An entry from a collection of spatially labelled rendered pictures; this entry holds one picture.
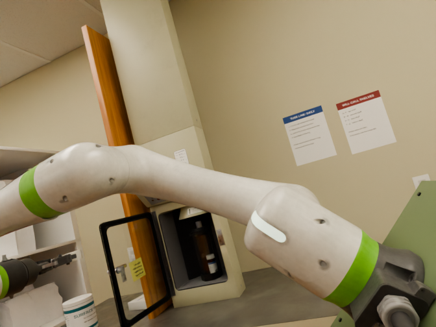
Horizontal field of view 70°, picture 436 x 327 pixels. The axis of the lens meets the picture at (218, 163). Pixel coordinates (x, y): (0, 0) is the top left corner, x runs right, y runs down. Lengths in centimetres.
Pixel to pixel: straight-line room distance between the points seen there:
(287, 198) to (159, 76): 115
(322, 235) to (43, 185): 51
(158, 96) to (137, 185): 83
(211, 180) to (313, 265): 31
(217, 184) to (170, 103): 85
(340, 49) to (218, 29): 70
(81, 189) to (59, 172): 5
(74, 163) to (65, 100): 186
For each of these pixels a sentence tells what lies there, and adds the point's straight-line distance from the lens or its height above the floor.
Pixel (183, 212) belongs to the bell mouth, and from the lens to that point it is 146.
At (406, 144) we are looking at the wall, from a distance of 177.
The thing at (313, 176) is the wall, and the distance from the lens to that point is 172.
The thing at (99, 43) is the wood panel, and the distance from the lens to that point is 178.
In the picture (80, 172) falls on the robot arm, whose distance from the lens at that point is 62.
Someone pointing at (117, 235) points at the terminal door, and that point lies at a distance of 131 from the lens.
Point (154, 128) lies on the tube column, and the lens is 150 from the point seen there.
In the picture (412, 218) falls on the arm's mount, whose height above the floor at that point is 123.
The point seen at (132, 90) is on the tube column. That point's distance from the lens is 160.
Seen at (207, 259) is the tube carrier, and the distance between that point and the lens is 148.
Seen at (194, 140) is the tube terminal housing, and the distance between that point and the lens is 140.
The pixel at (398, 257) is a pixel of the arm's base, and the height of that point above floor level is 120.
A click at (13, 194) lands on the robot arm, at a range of 74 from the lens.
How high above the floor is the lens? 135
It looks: 7 degrees up
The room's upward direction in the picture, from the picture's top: 15 degrees counter-clockwise
